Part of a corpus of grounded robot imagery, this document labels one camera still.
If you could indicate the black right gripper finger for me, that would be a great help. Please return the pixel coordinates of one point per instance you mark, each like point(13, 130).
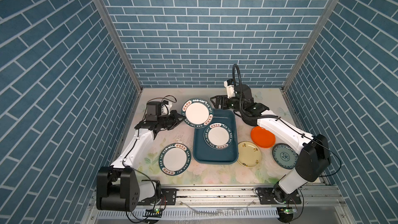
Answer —
point(217, 98)
point(218, 104)

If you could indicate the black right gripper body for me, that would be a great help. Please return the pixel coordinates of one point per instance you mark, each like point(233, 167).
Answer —
point(232, 104)

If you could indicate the controller board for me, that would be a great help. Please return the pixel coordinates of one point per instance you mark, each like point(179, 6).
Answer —
point(286, 211)
point(153, 213)

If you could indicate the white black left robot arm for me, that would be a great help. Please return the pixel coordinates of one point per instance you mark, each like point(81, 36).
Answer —
point(117, 186)

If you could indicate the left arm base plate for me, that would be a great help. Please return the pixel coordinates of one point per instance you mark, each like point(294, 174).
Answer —
point(166, 198)

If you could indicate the left controller board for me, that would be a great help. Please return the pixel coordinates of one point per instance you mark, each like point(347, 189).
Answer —
point(153, 213)

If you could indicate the right controller board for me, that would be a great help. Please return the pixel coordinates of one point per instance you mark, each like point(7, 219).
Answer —
point(286, 211)

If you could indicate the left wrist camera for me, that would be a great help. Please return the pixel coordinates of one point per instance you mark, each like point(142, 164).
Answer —
point(157, 109)

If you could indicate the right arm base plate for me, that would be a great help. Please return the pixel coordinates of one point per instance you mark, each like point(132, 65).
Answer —
point(266, 195)

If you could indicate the blue white floral plate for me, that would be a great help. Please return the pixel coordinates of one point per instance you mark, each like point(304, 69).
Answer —
point(285, 156)

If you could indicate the left aluminium corner post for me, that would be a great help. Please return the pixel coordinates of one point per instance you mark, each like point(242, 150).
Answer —
point(102, 11)

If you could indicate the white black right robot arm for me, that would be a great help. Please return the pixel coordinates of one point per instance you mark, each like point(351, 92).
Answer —
point(304, 155)

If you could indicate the teal plastic bin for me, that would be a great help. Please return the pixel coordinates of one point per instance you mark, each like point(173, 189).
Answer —
point(204, 151)

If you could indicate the orange plastic plate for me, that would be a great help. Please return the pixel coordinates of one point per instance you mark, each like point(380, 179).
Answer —
point(262, 137)

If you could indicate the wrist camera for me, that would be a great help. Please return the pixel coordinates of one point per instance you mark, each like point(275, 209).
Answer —
point(230, 87)
point(157, 109)

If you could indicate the right aluminium corner post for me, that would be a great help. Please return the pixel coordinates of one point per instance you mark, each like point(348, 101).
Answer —
point(320, 24)

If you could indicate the cream yellow floral plate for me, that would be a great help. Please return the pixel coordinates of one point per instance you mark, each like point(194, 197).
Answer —
point(249, 154)

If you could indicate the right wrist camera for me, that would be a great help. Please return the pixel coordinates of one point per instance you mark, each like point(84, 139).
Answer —
point(230, 87)

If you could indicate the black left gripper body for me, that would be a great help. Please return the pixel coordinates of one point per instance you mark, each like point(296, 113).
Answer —
point(168, 121)

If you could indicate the aluminium corner post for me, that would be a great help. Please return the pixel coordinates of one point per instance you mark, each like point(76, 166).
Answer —
point(102, 11)
point(320, 24)

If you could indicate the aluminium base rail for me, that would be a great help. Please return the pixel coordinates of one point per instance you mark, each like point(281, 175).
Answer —
point(234, 204)

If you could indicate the green-rimmed white plate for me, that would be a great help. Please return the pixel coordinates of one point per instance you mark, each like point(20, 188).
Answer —
point(218, 136)
point(175, 159)
point(198, 113)

